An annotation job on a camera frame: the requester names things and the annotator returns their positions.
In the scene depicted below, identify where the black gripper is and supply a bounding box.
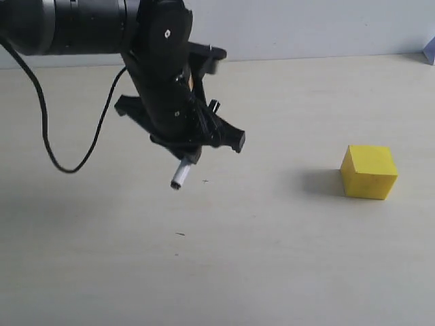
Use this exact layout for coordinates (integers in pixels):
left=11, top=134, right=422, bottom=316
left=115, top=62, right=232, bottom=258
left=115, top=95, right=245, bottom=163

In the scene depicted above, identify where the black and white marker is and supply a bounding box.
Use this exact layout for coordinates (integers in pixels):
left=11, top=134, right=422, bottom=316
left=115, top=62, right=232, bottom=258
left=171, top=158, right=192, bottom=190

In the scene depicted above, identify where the yellow foam cube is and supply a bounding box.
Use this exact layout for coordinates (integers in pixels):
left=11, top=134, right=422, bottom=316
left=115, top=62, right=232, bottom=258
left=340, top=145, right=398, bottom=200

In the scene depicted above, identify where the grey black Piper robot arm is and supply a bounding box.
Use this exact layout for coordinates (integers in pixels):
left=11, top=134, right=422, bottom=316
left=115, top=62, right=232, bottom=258
left=1, top=1, right=245, bottom=163

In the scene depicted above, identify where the blue white object at edge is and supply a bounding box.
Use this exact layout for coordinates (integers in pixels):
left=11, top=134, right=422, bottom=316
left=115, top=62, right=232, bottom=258
left=422, top=37, right=435, bottom=66

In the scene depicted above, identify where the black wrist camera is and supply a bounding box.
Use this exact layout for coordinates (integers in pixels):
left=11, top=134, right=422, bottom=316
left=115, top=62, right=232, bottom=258
left=188, top=42, right=227, bottom=103

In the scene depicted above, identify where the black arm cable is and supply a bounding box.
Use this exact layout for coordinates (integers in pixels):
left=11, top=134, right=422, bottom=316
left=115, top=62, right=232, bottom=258
left=0, top=37, right=128, bottom=174

